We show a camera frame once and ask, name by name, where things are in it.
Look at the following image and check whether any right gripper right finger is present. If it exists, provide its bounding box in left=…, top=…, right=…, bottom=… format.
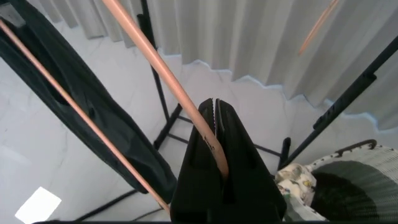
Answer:
left=214, top=98, right=288, bottom=223

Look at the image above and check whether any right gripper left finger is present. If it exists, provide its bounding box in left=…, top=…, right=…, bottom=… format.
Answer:
left=170, top=98, right=226, bottom=223

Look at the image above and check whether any dark grey sleeveless top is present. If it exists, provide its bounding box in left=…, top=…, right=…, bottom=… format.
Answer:
left=0, top=0, right=178, bottom=205

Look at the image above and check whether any white laundry basket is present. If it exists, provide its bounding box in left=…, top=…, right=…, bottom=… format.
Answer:
left=306, top=139, right=398, bottom=222

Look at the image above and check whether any black clothes rack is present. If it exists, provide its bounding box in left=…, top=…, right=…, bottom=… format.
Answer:
left=136, top=0, right=398, bottom=171

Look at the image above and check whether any cream printed garment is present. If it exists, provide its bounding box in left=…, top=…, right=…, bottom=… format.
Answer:
left=275, top=163, right=318, bottom=222

